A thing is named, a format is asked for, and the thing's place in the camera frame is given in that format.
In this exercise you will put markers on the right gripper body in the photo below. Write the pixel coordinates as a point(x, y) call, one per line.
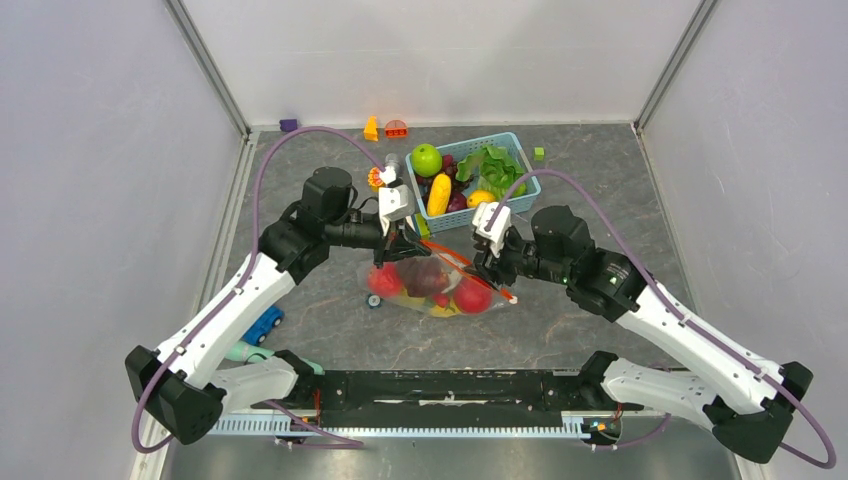
point(507, 266)

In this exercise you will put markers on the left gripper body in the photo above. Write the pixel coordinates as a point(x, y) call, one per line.
point(387, 252)

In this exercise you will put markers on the red toy tomato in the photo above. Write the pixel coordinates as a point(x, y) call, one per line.
point(470, 297)

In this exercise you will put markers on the dark red toy peach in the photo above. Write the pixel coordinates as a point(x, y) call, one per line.
point(423, 277)

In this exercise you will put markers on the red toy apple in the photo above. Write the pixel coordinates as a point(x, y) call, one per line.
point(384, 281)

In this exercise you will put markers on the clear zip top bag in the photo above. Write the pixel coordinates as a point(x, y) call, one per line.
point(454, 263)

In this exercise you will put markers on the yellow toy mango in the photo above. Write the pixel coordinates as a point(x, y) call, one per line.
point(447, 311)

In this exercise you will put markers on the red toy chili pepper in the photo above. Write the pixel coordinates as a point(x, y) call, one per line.
point(441, 300)

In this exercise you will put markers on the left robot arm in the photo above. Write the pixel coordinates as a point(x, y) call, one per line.
point(179, 384)

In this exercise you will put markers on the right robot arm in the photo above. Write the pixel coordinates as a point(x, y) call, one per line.
point(745, 400)

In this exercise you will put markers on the white green toy block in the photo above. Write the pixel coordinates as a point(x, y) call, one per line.
point(422, 227)

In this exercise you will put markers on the yellow toy corn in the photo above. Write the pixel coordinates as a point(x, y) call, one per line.
point(439, 195)

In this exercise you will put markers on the small teal toy wheel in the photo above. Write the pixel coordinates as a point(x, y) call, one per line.
point(373, 301)

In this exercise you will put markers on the orange slice toy block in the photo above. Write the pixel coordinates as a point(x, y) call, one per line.
point(374, 180)

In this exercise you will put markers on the purple toy onion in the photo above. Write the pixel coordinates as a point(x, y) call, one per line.
point(457, 202)

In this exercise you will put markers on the yellow toy lemon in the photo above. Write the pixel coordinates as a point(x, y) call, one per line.
point(480, 196)

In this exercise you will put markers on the light blue plastic basket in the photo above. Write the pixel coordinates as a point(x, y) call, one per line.
point(520, 201)

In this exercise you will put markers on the silver toy microphone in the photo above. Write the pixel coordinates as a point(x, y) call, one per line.
point(392, 161)

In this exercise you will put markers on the green toy apple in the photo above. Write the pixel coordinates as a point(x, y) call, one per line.
point(426, 160)

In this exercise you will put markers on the dark purple toy grapes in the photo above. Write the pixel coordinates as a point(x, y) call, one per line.
point(449, 168)

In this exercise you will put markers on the green toy lettuce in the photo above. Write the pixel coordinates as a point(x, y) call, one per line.
point(489, 168)

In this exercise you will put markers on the red semicircle toy block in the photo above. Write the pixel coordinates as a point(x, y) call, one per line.
point(396, 129)

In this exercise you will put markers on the blue toy car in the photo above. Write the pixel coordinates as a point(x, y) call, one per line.
point(265, 323)

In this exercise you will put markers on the purple toy block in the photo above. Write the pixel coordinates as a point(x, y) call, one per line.
point(288, 125)

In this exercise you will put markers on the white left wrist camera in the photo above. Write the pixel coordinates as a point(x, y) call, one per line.
point(395, 203)

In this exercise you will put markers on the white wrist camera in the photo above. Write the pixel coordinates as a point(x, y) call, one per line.
point(490, 222)
point(395, 203)

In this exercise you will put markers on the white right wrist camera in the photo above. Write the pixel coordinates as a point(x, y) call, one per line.
point(490, 222)

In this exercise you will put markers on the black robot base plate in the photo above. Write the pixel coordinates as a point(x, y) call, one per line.
point(465, 398)

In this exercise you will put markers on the white slotted cable duct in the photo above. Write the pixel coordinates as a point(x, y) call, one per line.
point(277, 424)

